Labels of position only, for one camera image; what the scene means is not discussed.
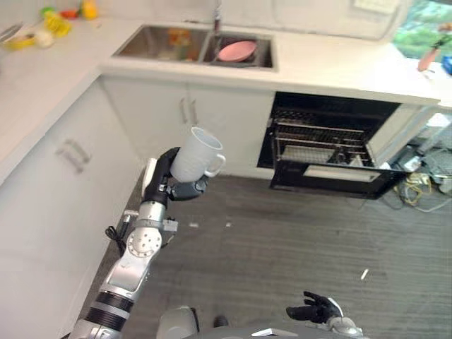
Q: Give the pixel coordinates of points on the white ceramic mug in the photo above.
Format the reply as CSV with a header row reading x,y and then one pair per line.
x,y
196,155

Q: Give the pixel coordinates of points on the black dishwasher door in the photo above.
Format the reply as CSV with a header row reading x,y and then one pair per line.
x,y
332,178

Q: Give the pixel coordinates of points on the white cabinet under sink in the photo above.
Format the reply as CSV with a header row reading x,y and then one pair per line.
x,y
190,123

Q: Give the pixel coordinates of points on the chrome kitchen faucet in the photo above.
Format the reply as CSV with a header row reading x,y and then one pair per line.
x,y
216,16

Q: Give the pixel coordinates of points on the white corner cabinet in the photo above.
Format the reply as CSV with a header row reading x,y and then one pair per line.
x,y
53,197

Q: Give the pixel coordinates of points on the grey robot torso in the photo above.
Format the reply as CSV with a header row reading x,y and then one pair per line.
x,y
226,330

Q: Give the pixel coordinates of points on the stainless steel double sink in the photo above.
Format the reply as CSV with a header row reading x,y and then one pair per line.
x,y
190,46

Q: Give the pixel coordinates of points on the orange item in sink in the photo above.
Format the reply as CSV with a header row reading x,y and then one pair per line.
x,y
178,37

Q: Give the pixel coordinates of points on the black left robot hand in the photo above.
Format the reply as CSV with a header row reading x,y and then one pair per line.
x,y
154,183

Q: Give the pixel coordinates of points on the grey bag on floor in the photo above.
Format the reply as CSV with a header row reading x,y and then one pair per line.
x,y
438,166

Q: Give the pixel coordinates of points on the white round toy vegetable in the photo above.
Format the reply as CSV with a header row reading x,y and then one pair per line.
x,y
44,39

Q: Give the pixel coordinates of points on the yellow toy fruit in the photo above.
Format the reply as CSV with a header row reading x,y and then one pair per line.
x,y
56,24

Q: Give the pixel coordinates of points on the blue object on counter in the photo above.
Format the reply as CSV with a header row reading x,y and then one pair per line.
x,y
447,64

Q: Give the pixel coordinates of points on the green toy vegetable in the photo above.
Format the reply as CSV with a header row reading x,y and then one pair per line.
x,y
46,11

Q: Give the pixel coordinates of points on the orange carrot toy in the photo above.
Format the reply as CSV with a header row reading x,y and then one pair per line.
x,y
427,60

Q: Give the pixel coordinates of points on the yellow bottle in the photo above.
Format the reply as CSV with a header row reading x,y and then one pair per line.
x,y
89,8

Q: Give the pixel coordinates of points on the red toy vegetable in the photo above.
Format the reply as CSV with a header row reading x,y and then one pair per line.
x,y
69,13

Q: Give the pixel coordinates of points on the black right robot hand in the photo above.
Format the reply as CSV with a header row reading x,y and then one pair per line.
x,y
318,308

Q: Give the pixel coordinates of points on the black built-in dishwasher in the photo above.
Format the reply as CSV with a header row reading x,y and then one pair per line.
x,y
325,141

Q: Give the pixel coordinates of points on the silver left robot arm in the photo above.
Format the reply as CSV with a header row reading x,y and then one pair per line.
x,y
123,268

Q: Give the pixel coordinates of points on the pink plate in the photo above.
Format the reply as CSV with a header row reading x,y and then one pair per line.
x,y
236,51

